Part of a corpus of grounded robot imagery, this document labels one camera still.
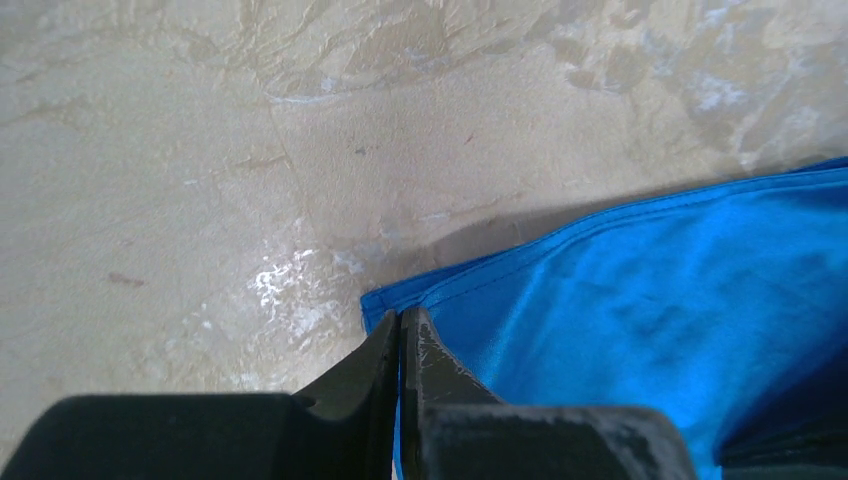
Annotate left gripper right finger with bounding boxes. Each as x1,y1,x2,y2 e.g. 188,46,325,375
399,307,696,479

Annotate blue cloth napkin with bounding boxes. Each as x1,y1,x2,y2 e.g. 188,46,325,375
361,158,847,479

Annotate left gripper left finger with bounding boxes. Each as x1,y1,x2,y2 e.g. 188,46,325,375
2,312,399,479

